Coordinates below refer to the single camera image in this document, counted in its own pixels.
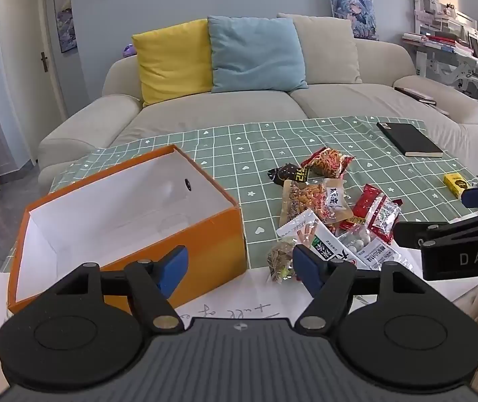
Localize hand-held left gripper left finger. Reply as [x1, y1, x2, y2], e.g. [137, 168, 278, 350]
[49, 246, 189, 331]

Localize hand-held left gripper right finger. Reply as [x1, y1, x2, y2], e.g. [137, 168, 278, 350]
[293, 245, 432, 331]

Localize large red snack packet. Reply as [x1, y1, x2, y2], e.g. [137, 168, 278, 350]
[350, 184, 403, 246]

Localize orange cardboard box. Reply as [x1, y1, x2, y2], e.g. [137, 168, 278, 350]
[7, 144, 247, 315]

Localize clear peanut snack packet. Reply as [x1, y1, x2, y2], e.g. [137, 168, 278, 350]
[278, 178, 352, 229]

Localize small clear nut packet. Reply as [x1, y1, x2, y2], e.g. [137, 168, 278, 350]
[266, 239, 302, 283]

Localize small yellow box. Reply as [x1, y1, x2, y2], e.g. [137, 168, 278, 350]
[443, 173, 470, 198]

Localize white green snack packet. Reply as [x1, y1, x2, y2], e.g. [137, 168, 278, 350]
[276, 209, 359, 266]

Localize clear packet of white balls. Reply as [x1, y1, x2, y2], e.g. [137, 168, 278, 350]
[335, 222, 413, 271]

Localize white handwritten paper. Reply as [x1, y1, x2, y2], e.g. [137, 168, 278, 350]
[0, 266, 374, 336]

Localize black notebook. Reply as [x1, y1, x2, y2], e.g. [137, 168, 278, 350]
[376, 121, 444, 158]

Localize dark brown snack packet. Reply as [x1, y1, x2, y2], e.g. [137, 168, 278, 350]
[267, 164, 310, 185]

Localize red yellow snack packet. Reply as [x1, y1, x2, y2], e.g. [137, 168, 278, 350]
[300, 146, 355, 179]

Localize dark book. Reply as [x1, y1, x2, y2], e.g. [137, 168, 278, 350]
[394, 86, 437, 106]

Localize green checked tablecloth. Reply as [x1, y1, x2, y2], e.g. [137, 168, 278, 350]
[49, 115, 478, 269]

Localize white desk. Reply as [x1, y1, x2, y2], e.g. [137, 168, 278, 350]
[402, 38, 478, 101]

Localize beige sofa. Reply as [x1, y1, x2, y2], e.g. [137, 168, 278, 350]
[37, 14, 478, 189]

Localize stack of books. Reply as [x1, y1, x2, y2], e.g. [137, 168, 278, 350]
[402, 32, 474, 55]

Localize white desk organiser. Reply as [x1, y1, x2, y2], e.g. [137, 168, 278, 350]
[415, 0, 478, 36]

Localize beige pillow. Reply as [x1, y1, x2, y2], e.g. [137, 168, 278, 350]
[276, 12, 363, 90]

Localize yellow pillow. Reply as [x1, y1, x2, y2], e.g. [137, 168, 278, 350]
[132, 19, 215, 107]

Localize light blue pillow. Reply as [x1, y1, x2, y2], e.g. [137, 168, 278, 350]
[208, 16, 309, 93]

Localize figure print pillow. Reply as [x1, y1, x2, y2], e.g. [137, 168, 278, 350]
[328, 0, 380, 42]

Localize white door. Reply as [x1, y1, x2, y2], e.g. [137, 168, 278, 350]
[0, 0, 68, 135]

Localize wall poster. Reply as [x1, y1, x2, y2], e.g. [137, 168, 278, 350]
[52, 0, 78, 54]

